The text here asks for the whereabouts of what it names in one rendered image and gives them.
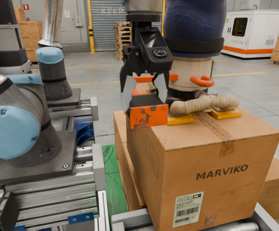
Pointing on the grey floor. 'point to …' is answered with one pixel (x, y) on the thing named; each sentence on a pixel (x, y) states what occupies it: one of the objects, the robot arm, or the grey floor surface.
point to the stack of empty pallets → (122, 38)
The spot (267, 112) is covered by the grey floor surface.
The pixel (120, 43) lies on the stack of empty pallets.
